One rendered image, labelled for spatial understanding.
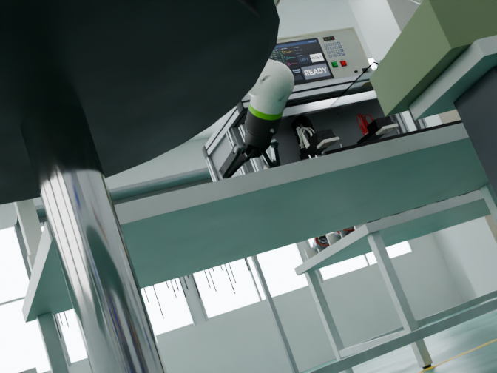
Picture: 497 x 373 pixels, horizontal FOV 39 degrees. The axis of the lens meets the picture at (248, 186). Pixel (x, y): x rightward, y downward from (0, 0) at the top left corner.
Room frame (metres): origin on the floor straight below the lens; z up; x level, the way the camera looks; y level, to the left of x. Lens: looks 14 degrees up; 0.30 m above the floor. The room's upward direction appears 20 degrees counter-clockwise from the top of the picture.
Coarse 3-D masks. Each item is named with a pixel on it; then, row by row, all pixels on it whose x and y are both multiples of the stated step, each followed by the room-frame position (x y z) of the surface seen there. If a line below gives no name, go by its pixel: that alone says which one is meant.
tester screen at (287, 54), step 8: (312, 40) 2.33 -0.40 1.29; (280, 48) 2.27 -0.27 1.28; (288, 48) 2.29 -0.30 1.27; (296, 48) 2.30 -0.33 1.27; (304, 48) 2.31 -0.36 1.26; (312, 48) 2.33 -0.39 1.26; (272, 56) 2.25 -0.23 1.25; (280, 56) 2.27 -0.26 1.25; (288, 56) 2.28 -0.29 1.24; (296, 56) 2.29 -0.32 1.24; (288, 64) 2.28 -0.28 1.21; (296, 64) 2.29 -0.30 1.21; (304, 64) 2.30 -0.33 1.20; (312, 64) 2.32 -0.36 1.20; (296, 72) 2.28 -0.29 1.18; (304, 80) 2.29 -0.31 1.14
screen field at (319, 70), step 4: (316, 64) 2.32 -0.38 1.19; (320, 64) 2.33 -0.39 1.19; (324, 64) 2.34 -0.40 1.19; (304, 68) 2.30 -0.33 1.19; (308, 68) 2.31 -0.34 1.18; (312, 68) 2.31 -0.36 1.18; (316, 68) 2.32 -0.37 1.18; (320, 68) 2.33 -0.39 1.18; (324, 68) 2.33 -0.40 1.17; (304, 72) 2.30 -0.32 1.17; (308, 72) 2.30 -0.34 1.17; (312, 72) 2.31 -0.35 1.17; (316, 72) 2.32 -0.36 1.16; (320, 72) 2.32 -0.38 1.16; (324, 72) 2.33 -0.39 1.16; (328, 72) 2.34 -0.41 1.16; (308, 76) 2.30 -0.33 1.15; (312, 76) 2.31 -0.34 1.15; (316, 76) 2.31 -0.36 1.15; (320, 76) 2.32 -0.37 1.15
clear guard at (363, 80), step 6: (372, 66) 2.17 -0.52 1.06; (366, 72) 2.20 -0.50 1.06; (372, 72) 2.22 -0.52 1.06; (360, 78) 2.24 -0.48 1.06; (366, 78) 2.27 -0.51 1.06; (354, 84) 2.28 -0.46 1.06; (360, 84) 2.30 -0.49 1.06; (366, 84) 2.33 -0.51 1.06; (348, 90) 2.32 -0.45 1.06; (354, 90) 2.34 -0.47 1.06; (360, 90) 2.37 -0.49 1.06; (366, 90) 2.39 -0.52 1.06; (372, 90) 2.42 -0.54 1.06; (342, 96) 2.36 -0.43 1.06
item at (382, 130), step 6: (378, 120) 2.29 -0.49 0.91; (384, 120) 2.30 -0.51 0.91; (390, 120) 2.31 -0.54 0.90; (372, 126) 2.31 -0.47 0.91; (378, 126) 2.28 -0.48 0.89; (384, 126) 2.29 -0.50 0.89; (390, 126) 2.27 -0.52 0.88; (396, 126) 2.28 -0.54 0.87; (372, 132) 2.32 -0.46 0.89; (378, 132) 2.30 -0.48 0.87; (384, 132) 2.31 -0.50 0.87; (366, 138) 2.35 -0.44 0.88; (372, 138) 2.37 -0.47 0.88; (378, 138) 2.39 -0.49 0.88
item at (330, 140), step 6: (318, 132) 2.18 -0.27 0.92; (324, 132) 2.19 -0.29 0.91; (330, 132) 2.20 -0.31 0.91; (312, 138) 2.20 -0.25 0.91; (318, 138) 2.17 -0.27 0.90; (324, 138) 2.18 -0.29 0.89; (330, 138) 2.17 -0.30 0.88; (336, 138) 2.18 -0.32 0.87; (312, 144) 2.21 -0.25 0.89; (318, 144) 2.19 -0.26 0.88; (324, 144) 2.18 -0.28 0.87; (330, 144) 2.21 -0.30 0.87; (306, 150) 2.25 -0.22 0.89; (312, 150) 2.24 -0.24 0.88; (318, 150) 2.26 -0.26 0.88; (300, 156) 2.30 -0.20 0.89; (306, 156) 2.28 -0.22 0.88; (312, 156) 2.31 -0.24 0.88
